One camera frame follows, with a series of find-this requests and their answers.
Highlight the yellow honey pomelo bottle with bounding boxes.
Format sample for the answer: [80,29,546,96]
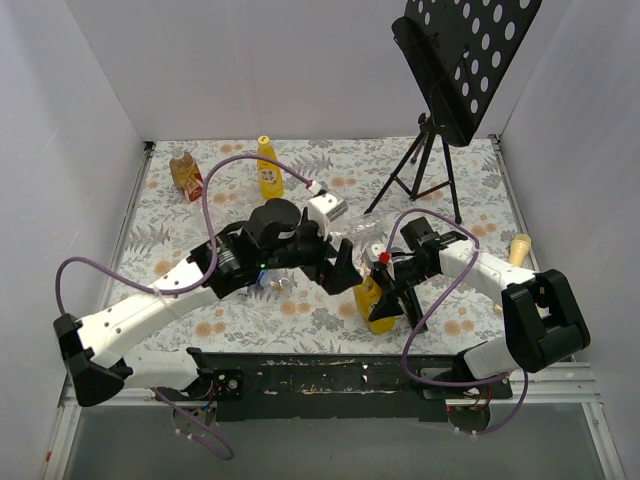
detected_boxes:
[353,277,399,335]

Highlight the brown tea bottle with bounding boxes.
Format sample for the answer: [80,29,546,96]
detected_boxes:
[169,147,203,202]

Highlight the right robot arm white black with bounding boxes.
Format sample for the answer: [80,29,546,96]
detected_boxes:
[359,209,591,398]

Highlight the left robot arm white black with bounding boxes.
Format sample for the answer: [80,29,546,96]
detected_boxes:
[53,193,362,407]

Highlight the clear crushed plastic bottle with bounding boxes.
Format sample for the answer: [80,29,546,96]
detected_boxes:
[341,212,387,245]

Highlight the blue label crushed water bottle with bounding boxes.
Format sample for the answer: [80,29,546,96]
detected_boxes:
[247,270,293,294]

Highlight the tall yellow juice bottle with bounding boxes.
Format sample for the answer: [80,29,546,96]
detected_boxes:
[256,135,284,200]

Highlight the black silver microphone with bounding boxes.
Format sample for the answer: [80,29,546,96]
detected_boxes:
[400,287,424,329]

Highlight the beige cone object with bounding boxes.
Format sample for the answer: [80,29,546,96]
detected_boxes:
[508,234,532,267]

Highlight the black front base bar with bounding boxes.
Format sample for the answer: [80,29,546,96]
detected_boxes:
[161,347,513,422]

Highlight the floral patterned table mat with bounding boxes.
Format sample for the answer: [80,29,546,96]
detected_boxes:
[119,137,520,354]

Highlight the black perforated music stand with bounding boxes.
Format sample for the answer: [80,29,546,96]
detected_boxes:
[382,0,541,223]

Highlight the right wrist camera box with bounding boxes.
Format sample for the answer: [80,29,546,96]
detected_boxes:
[362,243,392,269]

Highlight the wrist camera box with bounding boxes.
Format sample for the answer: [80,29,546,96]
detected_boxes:
[362,243,392,269]
[307,192,348,223]

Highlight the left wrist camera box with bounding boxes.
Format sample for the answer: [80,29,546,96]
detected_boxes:
[307,192,348,223]

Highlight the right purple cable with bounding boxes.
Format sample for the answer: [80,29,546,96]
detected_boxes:
[387,208,530,435]

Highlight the purple cable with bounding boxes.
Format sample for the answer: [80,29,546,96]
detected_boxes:
[54,154,324,461]
[387,208,530,435]

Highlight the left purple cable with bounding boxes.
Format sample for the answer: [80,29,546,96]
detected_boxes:
[54,154,324,461]

